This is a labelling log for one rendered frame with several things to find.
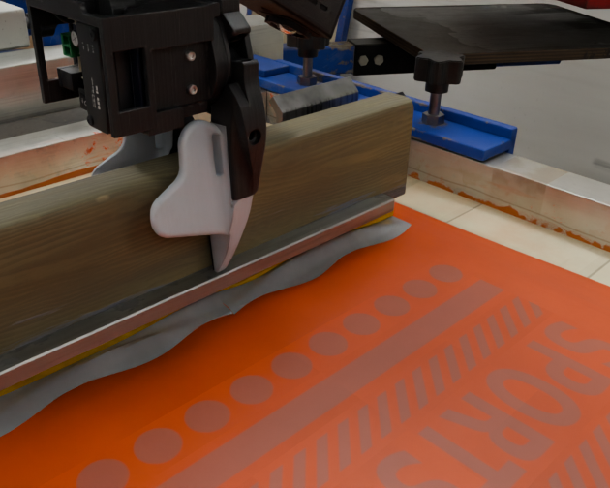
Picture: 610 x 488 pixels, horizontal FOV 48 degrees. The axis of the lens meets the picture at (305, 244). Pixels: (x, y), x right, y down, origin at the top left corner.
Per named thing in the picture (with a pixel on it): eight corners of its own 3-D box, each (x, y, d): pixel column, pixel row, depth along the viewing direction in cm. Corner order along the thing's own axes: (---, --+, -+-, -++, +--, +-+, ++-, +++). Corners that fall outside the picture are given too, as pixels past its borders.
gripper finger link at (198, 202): (148, 298, 37) (115, 131, 34) (233, 261, 41) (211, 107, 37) (181, 314, 35) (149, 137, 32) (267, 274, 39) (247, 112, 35)
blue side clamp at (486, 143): (504, 200, 61) (519, 126, 58) (473, 218, 58) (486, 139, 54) (279, 118, 79) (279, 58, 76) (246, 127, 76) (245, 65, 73)
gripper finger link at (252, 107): (196, 193, 38) (169, 31, 35) (221, 184, 39) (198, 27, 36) (249, 207, 35) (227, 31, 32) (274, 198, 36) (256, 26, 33)
